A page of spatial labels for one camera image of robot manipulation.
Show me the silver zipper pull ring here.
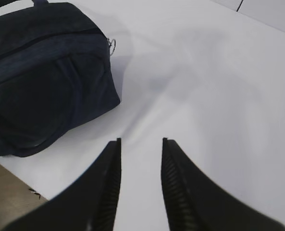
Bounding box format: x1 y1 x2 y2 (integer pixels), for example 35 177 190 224
108 38 117 57

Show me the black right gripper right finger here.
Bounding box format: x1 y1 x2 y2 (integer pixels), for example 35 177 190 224
161 138 285 231

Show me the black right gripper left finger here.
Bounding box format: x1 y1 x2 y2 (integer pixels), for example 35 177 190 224
4 138 121 231

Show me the dark navy lunch bag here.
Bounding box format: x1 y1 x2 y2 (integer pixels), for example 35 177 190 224
0 0 120 157

